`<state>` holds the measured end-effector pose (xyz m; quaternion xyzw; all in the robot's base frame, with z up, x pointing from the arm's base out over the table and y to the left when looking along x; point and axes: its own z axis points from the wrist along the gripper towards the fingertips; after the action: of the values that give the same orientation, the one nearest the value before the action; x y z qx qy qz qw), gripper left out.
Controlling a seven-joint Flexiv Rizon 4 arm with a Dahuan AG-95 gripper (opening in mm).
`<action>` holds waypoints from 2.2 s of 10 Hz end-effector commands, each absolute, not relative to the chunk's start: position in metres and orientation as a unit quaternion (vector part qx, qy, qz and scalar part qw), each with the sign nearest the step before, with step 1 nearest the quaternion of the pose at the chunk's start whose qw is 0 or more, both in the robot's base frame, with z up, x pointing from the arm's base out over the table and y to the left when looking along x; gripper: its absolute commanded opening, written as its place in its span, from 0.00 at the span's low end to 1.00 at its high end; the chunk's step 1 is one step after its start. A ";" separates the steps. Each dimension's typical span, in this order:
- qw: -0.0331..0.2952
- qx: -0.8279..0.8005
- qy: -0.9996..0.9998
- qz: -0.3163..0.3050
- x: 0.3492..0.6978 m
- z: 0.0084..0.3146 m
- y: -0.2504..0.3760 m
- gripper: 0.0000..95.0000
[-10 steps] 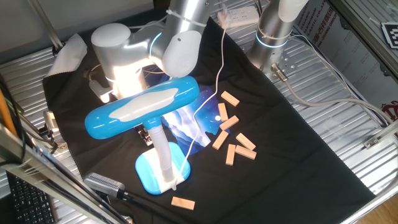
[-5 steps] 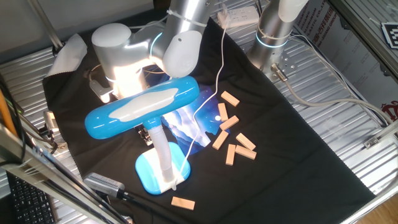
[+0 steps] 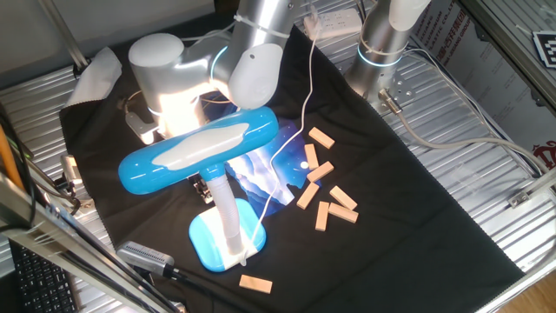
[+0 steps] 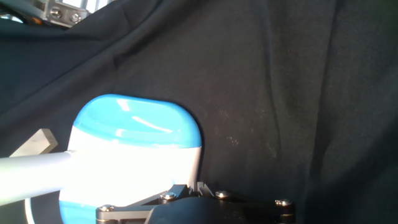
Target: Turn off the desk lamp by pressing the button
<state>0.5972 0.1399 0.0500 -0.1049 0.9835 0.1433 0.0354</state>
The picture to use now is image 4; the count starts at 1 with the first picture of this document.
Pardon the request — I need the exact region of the wooden block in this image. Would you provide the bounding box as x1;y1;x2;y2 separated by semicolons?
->
9;128;59;158

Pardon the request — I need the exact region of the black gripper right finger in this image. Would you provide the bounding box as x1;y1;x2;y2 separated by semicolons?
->
197;182;296;224

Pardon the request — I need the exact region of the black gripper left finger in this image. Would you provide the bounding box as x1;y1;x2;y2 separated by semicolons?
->
95;183;197;224

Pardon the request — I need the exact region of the metal bracket with screws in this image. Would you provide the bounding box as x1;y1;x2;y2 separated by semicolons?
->
32;0;91;29

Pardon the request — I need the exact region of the blue and white desk lamp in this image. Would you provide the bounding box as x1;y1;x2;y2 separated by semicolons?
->
0;93;203;224

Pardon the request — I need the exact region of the black cloth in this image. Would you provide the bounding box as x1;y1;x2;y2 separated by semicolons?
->
0;0;398;224

